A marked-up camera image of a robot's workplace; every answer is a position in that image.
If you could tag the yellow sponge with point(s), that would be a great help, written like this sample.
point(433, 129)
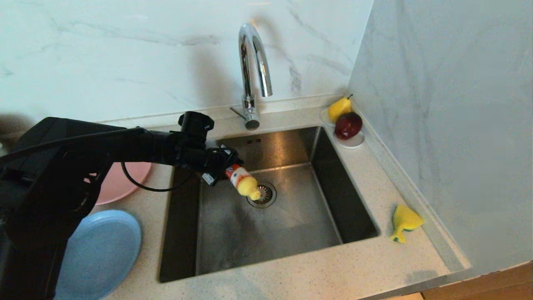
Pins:
point(406, 220)

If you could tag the orange dish soap bottle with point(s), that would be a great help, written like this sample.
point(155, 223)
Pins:
point(243, 181)

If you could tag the chrome gooseneck faucet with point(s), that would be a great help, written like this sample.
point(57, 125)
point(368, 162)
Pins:
point(249, 104)

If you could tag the yellow pear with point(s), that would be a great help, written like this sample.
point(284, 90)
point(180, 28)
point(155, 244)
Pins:
point(338, 109)

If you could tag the pink plate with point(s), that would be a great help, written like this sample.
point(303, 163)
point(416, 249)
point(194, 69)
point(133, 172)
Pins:
point(120, 183)

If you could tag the stainless steel sink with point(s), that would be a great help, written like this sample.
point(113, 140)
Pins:
point(291, 233)

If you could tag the dark red apple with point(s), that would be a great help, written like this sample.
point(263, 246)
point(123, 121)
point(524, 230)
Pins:
point(347, 126)

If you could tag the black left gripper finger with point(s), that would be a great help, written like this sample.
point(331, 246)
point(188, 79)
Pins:
point(212, 175)
point(227, 155)

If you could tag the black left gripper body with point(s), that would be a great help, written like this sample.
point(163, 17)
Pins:
point(193, 143)

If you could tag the blue plate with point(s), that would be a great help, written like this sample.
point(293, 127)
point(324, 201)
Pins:
point(100, 258)

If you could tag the metal sink drain strainer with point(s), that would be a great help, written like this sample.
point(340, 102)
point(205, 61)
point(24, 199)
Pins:
point(266, 196)

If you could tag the small white dish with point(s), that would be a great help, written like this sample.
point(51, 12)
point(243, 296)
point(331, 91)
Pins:
point(353, 144)

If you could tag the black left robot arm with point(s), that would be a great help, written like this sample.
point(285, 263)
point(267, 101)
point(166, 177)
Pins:
point(62, 175)

